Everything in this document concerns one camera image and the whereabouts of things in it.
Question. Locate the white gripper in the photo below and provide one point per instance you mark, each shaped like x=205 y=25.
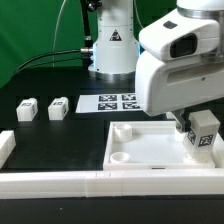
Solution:
x=171 y=73

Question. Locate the white square tabletop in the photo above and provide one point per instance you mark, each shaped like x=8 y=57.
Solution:
x=143 y=145

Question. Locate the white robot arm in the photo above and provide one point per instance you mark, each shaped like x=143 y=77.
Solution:
x=116 y=50

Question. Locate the white sheet with markers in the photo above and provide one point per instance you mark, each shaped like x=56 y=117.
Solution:
x=107 y=103

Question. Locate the white right fence wall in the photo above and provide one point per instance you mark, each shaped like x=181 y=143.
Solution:
x=218 y=152

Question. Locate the white fence wall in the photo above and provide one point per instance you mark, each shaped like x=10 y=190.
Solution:
x=112 y=183
x=7 y=144
x=218 y=152

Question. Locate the white front fence wall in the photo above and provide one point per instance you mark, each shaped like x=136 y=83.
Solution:
x=112 y=183

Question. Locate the white left fence wall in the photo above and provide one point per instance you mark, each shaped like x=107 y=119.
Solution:
x=7 y=144

